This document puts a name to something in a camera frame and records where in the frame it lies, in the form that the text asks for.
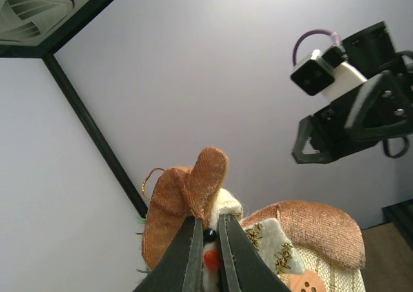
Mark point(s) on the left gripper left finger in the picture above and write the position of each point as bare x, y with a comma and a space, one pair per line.
179, 270

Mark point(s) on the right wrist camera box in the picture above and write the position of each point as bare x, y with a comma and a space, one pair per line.
326, 72

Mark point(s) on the black frame post left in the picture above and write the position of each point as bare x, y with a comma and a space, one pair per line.
94, 132

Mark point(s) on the small green christmas tree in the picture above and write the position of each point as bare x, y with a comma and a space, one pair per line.
142, 221

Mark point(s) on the white ceiling air conditioner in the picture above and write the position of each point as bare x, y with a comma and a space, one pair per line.
29, 22

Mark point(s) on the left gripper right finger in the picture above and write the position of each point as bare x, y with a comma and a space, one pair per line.
242, 269

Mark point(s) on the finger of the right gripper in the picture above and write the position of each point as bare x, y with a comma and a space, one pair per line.
381, 110
321, 139

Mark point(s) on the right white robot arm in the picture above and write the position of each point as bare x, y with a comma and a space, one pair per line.
371, 51

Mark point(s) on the gingerbread figure ornament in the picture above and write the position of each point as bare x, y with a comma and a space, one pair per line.
305, 244

